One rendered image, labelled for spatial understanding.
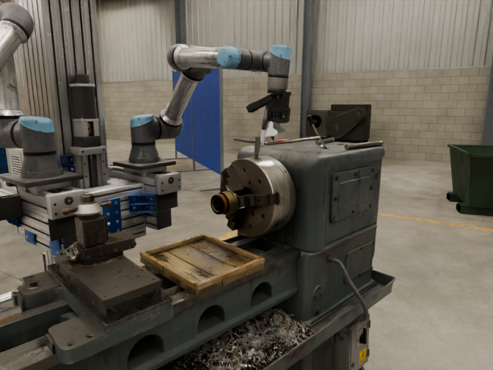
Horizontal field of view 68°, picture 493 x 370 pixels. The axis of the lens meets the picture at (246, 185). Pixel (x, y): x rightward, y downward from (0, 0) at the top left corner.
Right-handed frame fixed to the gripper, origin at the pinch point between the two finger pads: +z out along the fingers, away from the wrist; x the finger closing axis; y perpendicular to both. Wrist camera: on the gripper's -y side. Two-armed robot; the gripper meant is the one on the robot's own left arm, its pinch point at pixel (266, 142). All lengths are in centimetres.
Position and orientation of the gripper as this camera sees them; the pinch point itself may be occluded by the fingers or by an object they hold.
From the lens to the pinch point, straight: 142.4
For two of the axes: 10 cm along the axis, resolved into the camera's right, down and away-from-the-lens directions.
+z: -0.7, 9.6, 2.8
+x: 3.3, -2.4, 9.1
